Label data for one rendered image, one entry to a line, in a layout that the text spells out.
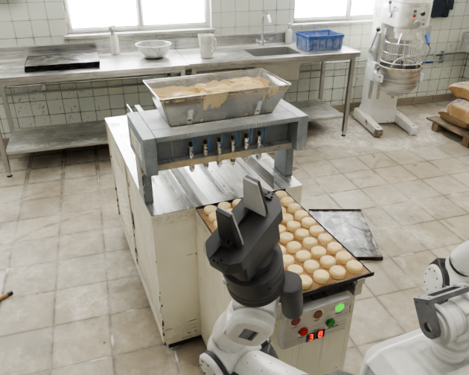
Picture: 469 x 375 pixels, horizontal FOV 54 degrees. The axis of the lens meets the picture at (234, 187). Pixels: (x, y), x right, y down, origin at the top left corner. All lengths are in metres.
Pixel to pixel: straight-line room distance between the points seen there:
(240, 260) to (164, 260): 1.52
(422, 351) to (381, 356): 0.07
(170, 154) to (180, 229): 0.33
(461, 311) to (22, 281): 2.69
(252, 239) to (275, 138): 1.53
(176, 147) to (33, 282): 1.54
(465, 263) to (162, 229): 1.22
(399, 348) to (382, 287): 2.10
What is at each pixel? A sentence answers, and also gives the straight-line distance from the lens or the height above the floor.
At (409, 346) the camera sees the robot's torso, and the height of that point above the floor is 1.23.
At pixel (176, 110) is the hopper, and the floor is 1.26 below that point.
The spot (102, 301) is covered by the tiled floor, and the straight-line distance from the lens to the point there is 2.83.
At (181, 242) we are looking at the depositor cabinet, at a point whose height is 0.67.
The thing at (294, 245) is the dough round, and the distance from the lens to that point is 1.58.
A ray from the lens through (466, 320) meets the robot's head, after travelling 0.81.
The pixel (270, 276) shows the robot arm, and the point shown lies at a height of 1.45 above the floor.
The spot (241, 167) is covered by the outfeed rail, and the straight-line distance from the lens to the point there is 2.18.
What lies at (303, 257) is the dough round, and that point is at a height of 0.92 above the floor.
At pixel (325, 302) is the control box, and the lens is 1.51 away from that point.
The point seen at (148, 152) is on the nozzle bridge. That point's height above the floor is 1.13.
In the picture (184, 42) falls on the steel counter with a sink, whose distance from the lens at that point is 4.82.
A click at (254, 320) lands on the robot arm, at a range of 0.69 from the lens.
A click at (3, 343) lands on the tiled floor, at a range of 2.77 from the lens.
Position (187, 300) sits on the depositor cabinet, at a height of 0.33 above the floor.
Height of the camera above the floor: 1.84
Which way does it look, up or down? 29 degrees down
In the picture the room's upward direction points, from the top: straight up
